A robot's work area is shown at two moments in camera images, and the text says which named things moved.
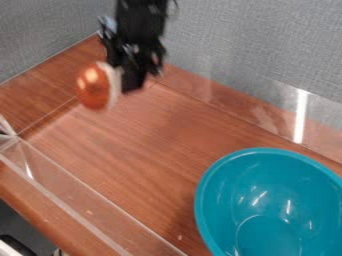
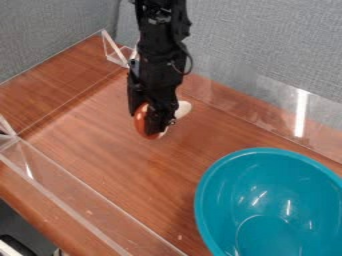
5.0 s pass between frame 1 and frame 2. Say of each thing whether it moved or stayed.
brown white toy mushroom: moved
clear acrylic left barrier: stayed
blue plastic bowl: stayed
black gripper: moved
